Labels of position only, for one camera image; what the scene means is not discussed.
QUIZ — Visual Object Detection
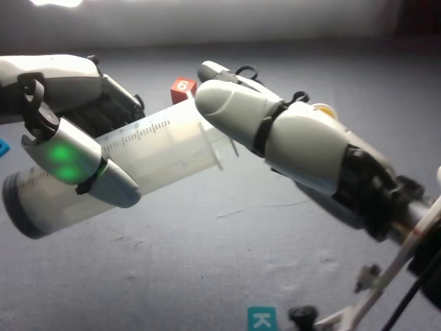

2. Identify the white backdrop panel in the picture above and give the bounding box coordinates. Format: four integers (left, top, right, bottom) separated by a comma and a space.
0, 0, 441, 49

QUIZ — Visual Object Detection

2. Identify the orange number cube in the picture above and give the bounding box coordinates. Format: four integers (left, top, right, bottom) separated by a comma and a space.
170, 77, 198, 104

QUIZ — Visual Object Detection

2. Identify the large clear plastic syringe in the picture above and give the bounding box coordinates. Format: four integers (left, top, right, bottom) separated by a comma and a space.
1, 96, 241, 240

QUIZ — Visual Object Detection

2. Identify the teal letter K block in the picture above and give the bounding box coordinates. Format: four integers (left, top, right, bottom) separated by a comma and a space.
247, 305, 278, 331

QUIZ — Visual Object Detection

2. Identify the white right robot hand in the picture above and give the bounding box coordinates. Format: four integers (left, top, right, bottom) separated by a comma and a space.
194, 60, 428, 242

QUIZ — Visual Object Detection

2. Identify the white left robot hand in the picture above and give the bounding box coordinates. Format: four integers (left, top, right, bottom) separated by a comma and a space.
0, 54, 145, 210

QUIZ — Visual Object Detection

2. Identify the grey table cloth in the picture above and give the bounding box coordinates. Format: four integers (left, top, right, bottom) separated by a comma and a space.
0, 43, 441, 331

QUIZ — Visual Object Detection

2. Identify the yellow button white base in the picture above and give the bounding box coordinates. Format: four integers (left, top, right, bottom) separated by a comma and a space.
311, 102, 338, 120

